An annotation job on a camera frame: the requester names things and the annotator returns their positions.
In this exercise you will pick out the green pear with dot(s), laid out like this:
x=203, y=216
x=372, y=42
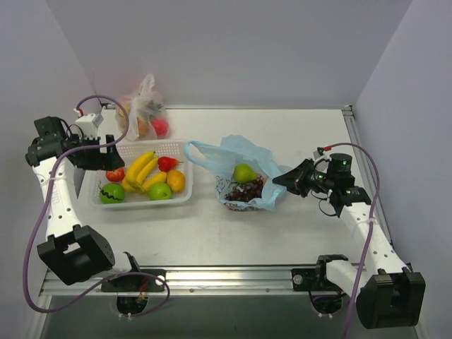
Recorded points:
x=244, y=174

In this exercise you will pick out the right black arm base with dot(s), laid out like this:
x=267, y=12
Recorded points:
x=308, y=280

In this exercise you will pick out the red pear fruit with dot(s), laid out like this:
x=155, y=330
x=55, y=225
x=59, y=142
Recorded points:
x=166, y=164

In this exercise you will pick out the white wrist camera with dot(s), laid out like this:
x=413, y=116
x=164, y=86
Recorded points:
x=321, y=154
x=88, y=124

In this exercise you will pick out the white plastic basket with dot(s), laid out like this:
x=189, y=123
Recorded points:
x=131, y=151

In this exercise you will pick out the orange lemon fruit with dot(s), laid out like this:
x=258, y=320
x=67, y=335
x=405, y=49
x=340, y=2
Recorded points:
x=176, y=180

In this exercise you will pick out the green apple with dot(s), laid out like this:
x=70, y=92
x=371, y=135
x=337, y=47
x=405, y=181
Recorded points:
x=159, y=191

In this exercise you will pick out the yellow banana bunch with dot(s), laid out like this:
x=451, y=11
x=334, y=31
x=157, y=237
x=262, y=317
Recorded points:
x=136, y=178

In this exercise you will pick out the green watermelon ball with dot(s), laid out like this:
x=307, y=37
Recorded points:
x=111, y=193

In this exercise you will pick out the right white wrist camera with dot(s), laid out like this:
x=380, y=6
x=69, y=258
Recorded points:
x=321, y=154

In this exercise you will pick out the clear bag of fruits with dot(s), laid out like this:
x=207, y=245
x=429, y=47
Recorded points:
x=146, y=112

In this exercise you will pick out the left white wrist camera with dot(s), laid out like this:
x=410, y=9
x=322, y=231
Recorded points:
x=88, y=124

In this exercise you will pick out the aluminium front rail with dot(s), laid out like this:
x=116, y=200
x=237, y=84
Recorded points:
x=206, y=281

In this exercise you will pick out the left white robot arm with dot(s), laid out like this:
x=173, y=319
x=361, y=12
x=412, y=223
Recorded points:
x=73, y=251

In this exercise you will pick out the purple grape bunch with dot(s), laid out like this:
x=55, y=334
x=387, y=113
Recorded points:
x=245, y=192

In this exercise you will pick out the light blue plastic bag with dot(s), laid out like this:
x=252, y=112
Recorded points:
x=221, y=161

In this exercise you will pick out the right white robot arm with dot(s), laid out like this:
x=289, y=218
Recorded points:
x=386, y=292

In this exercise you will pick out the red apple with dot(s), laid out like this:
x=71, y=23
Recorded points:
x=115, y=175

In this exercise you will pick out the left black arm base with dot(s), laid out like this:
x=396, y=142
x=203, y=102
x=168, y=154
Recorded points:
x=136, y=283

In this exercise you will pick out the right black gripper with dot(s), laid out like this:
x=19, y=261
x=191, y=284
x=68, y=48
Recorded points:
x=302, y=179

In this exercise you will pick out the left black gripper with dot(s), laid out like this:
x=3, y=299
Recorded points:
x=97, y=152

